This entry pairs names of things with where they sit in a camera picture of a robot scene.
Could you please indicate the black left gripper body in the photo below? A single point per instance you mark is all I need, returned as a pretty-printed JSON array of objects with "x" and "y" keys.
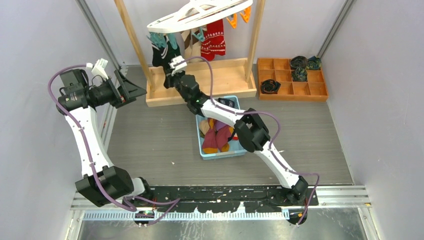
[{"x": 113, "y": 95}]

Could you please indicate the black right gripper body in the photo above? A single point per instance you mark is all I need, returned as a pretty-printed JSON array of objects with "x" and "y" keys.
[{"x": 173, "y": 81}]

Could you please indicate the striped beige sock front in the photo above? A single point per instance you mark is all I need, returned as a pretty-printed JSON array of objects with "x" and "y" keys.
[{"x": 204, "y": 126}]

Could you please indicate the navy sock with white cuff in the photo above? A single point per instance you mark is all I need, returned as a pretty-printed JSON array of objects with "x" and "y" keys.
[{"x": 227, "y": 102}]

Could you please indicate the purple striped sock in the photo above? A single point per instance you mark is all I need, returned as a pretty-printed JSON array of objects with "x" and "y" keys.
[
  {"x": 209, "y": 145},
  {"x": 224, "y": 134}
]

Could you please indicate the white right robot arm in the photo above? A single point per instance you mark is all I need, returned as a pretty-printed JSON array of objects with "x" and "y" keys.
[{"x": 251, "y": 130}]

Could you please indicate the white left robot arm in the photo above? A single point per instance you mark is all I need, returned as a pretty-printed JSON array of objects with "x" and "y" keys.
[{"x": 102, "y": 182}]

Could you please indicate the wooden hanger stand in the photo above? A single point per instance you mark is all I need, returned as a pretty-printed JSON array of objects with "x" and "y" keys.
[{"x": 220, "y": 78}]

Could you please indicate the white round clip hanger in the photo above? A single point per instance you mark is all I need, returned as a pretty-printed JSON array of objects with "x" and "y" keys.
[{"x": 197, "y": 13}]

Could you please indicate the beige brown-cuffed sock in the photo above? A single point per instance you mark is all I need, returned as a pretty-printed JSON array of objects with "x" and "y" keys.
[{"x": 191, "y": 45}]

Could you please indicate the light blue plastic basket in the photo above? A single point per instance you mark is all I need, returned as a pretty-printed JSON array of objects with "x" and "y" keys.
[{"x": 235, "y": 147}]

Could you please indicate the rolled dark sock left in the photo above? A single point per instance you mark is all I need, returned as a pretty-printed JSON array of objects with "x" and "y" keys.
[{"x": 270, "y": 86}]

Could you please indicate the rolled dark sock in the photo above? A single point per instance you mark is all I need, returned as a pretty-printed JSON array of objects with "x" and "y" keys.
[
  {"x": 299, "y": 75},
  {"x": 298, "y": 62},
  {"x": 270, "y": 86},
  {"x": 314, "y": 63}
]

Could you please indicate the rolled dark sock middle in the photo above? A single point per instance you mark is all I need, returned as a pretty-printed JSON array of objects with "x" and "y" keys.
[{"x": 299, "y": 75}]

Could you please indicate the rolled dark sock top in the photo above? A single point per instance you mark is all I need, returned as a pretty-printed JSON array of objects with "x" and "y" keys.
[{"x": 298, "y": 62}]

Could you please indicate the orange wooden compartment tray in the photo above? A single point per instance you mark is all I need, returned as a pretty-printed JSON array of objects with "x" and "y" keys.
[{"x": 278, "y": 69}]

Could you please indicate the rolled dark sock right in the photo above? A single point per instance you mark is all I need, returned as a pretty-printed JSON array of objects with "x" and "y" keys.
[{"x": 314, "y": 63}]

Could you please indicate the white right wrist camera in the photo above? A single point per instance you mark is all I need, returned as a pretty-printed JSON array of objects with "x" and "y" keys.
[{"x": 178, "y": 64}]

